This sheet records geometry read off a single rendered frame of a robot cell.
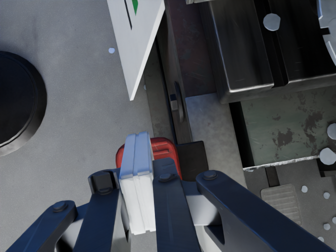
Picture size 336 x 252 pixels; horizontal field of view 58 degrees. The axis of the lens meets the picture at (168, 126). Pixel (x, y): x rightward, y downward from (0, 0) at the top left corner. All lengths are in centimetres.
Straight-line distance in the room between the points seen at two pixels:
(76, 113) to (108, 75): 18
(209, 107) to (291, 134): 12
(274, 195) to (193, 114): 57
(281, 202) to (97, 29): 86
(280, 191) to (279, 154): 52
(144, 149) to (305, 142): 31
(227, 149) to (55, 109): 82
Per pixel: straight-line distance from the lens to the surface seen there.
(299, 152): 44
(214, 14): 40
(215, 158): 41
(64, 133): 112
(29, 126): 113
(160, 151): 29
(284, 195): 95
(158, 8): 60
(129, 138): 19
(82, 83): 114
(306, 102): 46
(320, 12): 34
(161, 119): 104
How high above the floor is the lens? 105
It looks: 80 degrees down
